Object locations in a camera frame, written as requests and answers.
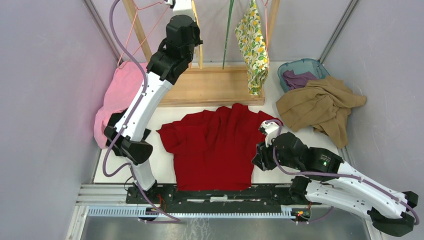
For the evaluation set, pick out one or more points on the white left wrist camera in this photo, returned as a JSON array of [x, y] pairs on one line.
[[181, 7]]

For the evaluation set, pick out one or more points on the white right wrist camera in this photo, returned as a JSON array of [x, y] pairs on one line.
[[271, 129]]

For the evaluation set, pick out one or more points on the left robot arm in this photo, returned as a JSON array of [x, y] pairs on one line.
[[174, 54]]

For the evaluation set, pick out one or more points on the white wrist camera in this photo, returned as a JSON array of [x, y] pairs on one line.
[[181, 7], [271, 129]]

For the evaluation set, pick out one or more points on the red garment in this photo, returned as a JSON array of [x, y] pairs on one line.
[[213, 150]]

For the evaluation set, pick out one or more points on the pink garment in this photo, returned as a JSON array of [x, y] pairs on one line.
[[125, 84]]

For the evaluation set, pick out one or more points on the wooden clothes rack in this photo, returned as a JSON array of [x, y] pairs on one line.
[[214, 86]]

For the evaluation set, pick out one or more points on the black cloth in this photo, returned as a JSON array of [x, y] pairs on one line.
[[111, 121]]

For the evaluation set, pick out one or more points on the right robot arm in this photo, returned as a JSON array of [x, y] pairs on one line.
[[323, 177]]

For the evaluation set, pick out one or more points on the green wire hanger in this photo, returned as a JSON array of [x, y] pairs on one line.
[[230, 10]]

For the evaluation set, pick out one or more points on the pink hanger on rack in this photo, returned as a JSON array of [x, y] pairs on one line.
[[140, 26]]

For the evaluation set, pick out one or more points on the lemon print skirt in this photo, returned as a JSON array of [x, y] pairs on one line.
[[253, 48]]

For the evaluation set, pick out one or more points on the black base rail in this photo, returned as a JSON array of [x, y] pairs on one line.
[[257, 199]]

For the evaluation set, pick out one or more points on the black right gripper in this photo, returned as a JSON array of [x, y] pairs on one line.
[[261, 158]]

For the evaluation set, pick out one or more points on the purple cloth in basket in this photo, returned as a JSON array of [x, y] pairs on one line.
[[296, 81]]

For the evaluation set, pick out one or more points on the teal plastic basket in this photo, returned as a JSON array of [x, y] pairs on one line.
[[300, 67]]

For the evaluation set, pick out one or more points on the tan garment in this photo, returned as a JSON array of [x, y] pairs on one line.
[[324, 104]]

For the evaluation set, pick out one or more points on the yellow wooden hanger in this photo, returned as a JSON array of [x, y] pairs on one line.
[[199, 55]]

